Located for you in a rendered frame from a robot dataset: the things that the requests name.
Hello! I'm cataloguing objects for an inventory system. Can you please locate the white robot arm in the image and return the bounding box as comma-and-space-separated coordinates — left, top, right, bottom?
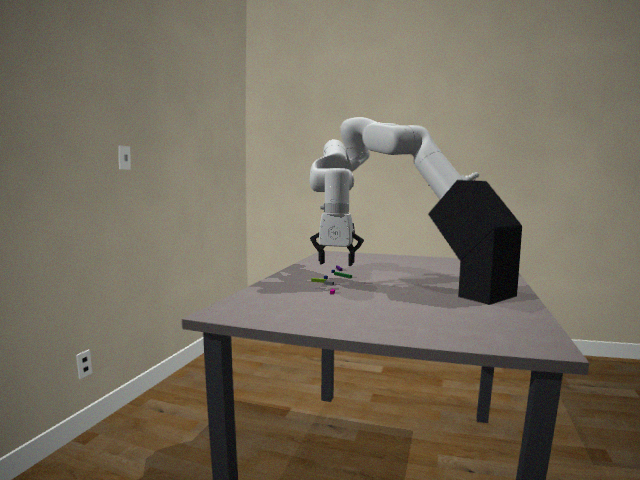
310, 117, 479, 213

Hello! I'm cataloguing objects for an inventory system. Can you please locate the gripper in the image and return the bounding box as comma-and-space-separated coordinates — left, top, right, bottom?
310, 212, 364, 266

